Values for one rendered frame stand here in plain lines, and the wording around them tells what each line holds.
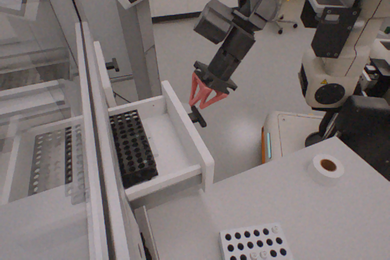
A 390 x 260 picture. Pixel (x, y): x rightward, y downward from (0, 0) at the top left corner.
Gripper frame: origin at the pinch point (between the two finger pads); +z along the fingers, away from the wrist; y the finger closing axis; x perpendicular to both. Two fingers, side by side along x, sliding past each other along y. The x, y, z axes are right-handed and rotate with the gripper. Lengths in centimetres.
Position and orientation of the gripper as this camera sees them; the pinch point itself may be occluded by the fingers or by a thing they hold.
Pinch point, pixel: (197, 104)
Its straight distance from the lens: 55.2
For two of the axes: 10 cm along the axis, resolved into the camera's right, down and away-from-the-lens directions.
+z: -5.2, 7.5, 4.2
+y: -7.6, -1.9, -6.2
